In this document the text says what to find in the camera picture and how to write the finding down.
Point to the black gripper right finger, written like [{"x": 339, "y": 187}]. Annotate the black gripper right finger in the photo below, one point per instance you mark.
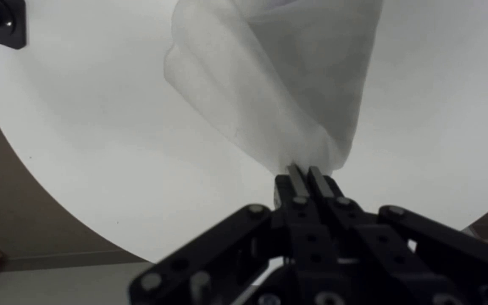
[{"x": 402, "y": 243}]

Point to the white cloth with blue stripes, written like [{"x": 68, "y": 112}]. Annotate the white cloth with blue stripes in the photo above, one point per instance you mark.
[{"x": 288, "y": 73}]

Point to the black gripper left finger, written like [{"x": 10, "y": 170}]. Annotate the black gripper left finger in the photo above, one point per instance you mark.
[{"x": 244, "y": 243}]

